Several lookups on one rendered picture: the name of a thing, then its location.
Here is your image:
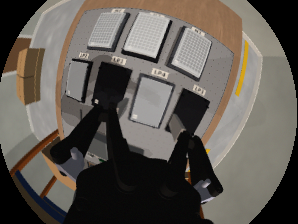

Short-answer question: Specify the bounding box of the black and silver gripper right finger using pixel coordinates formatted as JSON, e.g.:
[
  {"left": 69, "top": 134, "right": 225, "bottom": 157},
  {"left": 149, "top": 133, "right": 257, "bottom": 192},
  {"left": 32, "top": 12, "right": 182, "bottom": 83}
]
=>
[{"left": 160, "top": 113, "right": 223, "bottom": 205}]

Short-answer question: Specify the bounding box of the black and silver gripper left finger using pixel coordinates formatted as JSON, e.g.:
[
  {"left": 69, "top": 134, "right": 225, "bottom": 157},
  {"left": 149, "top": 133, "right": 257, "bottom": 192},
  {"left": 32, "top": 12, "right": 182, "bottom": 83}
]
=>
[{"left": 50, "top": 98, "right": 142, "bottom": 191}]

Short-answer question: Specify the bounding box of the grey control panel with coloured keys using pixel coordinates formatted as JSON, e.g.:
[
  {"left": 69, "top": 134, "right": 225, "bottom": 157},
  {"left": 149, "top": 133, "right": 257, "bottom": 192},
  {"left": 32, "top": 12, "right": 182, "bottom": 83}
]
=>
[{"left": 80, "top": 109, "right": 144, "bottom": 162}]

